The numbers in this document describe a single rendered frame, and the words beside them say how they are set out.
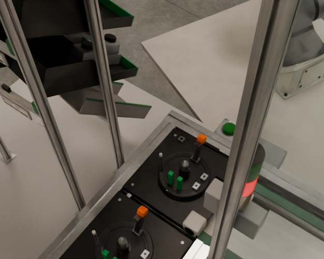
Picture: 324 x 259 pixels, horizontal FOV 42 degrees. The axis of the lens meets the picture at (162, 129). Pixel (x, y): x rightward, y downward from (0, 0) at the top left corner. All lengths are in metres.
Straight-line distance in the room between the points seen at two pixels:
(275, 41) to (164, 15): 2.74
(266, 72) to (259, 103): 0.05
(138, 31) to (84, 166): 1.84
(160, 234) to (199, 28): 0.92
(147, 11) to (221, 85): 1.77
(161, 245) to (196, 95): 0.60
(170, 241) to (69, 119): 0.58
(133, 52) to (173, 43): 1.24
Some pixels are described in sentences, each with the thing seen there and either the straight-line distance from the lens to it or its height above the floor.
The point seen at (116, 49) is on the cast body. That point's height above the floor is 1.25.
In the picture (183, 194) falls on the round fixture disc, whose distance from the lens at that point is 1.09.
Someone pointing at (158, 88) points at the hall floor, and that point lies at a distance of 2.64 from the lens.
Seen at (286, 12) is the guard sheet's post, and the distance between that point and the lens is 0.41.
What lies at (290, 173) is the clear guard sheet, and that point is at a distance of 0.60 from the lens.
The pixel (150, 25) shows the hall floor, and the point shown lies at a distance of 3.07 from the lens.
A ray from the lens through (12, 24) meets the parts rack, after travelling 0.69.
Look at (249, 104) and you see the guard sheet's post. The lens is 0.52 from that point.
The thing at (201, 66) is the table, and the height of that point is 0.86.
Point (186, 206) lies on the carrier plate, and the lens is 1.10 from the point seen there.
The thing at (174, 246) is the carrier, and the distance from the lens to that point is 1.06.
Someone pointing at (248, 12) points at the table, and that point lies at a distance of 1.82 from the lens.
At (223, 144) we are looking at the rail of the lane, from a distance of 1.22.
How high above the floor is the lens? 1.96
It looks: 54 degrees down
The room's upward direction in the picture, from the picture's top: 2 degrees counter-clockwise
